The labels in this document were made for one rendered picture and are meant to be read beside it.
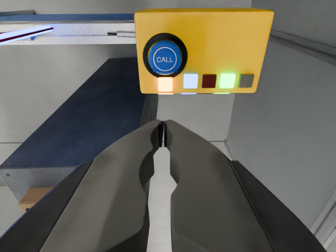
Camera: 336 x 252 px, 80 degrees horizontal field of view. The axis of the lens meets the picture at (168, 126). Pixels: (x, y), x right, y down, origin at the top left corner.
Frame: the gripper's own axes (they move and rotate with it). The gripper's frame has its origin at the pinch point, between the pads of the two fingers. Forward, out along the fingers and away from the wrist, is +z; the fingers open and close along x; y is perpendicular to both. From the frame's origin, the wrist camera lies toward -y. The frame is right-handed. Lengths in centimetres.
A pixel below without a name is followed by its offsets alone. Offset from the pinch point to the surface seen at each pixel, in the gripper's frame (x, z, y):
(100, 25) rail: -14.0, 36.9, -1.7
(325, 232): 45, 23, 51
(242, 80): 9.8, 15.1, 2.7
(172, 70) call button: 0.8, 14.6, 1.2
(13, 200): -137, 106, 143
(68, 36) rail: -21.1, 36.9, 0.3
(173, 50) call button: 0.9, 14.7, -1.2
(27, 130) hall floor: -111, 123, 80
